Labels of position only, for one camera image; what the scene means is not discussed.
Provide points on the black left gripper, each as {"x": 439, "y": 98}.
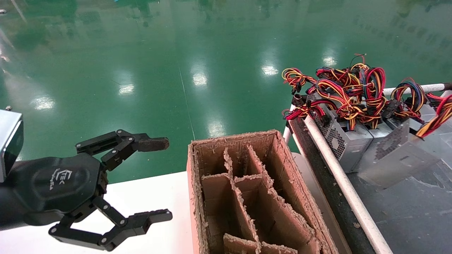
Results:
{"x": 58, "y": 183}

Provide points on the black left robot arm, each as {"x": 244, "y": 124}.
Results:
{"x": 6, "y": 208}

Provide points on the brown cardboard box with dividers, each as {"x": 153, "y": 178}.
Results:
{"x": 282, "y": 197}

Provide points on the grey metal power supply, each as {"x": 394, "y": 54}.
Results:
{"x": 379, "y": 133}
{"x": 411, "y": 124}

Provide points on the dark grey conveyor belt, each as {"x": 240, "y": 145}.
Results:
{"x": 406, "y": 218}

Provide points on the light grey metal case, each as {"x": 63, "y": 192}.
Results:
{"x": 430, "y": 113}

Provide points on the white pipe with brown end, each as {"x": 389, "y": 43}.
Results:
{"x": 434, "y": 87}

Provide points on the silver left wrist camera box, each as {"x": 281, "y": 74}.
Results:
{"x": 9, "y": 141}

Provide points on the short white frame pipe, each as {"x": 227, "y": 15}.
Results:
{"x": 286, "y": 135}

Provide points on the long white rail pipe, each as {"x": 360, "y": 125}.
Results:
{"x": 339, "y": 173}

